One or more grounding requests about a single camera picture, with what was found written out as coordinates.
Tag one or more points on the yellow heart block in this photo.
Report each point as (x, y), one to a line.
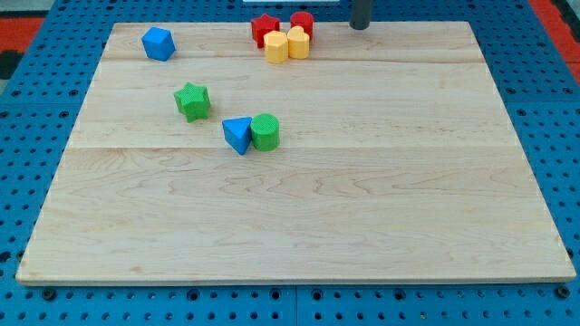
(298, 43)

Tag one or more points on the red cylinder block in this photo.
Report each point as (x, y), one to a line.
(304, 20)

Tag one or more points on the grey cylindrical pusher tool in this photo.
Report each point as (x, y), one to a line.
(361, 14)

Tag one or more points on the blue triangle block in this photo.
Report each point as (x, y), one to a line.
(237, 133)

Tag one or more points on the green cylinder block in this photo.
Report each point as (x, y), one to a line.
(265, 132)

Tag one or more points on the yellow hexagon block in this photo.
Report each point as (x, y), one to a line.
(276, 47)

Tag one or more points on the wooden board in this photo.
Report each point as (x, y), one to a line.
(397, 163)

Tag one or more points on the green star block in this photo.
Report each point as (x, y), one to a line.
(193, 102)

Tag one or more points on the blue cube block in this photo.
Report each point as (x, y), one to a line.
(158, 44)

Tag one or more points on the red star block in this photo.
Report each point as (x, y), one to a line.
(262, 25)

